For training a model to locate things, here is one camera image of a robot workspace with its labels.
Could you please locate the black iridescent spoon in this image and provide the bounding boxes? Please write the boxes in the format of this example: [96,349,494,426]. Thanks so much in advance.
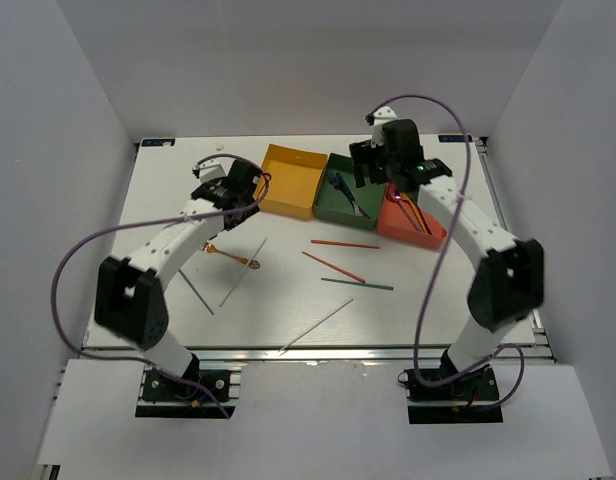
[403,199,431,235]

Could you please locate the fork with green marbled handle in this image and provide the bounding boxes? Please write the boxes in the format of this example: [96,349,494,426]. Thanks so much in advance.
[347,200,369,218]

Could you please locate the gold fork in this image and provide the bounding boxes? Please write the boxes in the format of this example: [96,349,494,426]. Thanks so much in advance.
[202,243,261,270]

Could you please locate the white chopstick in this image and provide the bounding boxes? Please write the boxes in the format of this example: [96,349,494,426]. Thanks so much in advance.
[218,237,268,308]
[278,297,354,355]

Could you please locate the iridescent pink spoon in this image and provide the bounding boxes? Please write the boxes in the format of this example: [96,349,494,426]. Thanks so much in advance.
[387,183,423,233]

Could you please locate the purple iridescent fork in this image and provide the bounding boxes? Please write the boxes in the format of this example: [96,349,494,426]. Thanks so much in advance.
[327,172,355,202]

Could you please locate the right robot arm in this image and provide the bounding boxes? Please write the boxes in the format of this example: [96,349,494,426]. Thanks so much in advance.
[349,115,544,399]

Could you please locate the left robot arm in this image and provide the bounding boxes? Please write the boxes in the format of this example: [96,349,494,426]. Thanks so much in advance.
[94,156,272,400]

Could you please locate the right blue table label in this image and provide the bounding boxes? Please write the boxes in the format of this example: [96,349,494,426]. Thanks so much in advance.
[437,134,473,143]

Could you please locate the blue table label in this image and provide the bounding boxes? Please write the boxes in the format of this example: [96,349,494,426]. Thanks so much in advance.
[140,138,176,148]
[437,134,473,143]

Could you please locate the yellow paper box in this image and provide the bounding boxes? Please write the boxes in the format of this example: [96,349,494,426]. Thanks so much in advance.
[259,144,328,220]

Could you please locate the green paper box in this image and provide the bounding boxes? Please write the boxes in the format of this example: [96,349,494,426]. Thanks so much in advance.
[314,153,386,230]

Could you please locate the red paper box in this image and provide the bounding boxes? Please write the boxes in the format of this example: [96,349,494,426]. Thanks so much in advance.
[376,188,447,250]

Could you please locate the orange chopstick upper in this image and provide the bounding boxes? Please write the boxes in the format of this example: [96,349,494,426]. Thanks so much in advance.
[310,239,381,250]

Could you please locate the orange chopstick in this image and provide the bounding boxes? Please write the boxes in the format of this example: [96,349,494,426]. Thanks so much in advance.
[301,251,366,284]
[310,239,381,250]

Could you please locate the left blue table label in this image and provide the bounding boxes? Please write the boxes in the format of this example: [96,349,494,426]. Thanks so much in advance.
[140,138,176,148]

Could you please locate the teal chopstick left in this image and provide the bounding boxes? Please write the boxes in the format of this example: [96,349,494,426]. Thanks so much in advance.
[178,269,214,316]

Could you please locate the teal chopstick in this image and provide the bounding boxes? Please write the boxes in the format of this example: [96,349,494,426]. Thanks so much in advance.
[178,269,214,316]
[320,277,394,291]

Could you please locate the orange chopstick lower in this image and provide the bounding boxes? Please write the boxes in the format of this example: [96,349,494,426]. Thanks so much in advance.
[301,251,366,284]

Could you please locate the teal chopstick right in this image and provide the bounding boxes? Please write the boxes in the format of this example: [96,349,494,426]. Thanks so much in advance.
[320,277,394,291]

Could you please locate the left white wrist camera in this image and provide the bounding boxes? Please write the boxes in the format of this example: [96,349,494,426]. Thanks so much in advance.
[192,159,226,184]

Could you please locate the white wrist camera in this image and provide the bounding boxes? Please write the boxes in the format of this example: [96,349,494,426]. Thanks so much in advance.
[192,159,226,184]
[365,105,398,148]

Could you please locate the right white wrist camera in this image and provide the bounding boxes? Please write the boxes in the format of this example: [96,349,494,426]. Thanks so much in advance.
[365,105,398,148]

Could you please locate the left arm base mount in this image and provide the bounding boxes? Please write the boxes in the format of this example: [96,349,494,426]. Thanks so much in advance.
[135,368,240,420]

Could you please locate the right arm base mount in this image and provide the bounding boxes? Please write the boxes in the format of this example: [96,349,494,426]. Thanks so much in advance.
[397,365,503,425]

